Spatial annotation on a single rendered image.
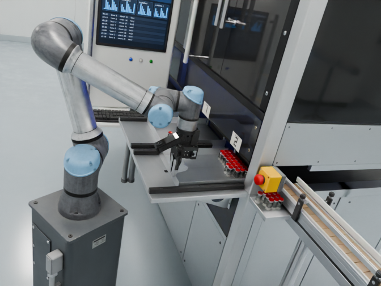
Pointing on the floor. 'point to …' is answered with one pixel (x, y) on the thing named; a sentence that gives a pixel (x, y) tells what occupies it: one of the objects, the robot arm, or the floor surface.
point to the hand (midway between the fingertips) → (171, 173)
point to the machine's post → (271, 129)
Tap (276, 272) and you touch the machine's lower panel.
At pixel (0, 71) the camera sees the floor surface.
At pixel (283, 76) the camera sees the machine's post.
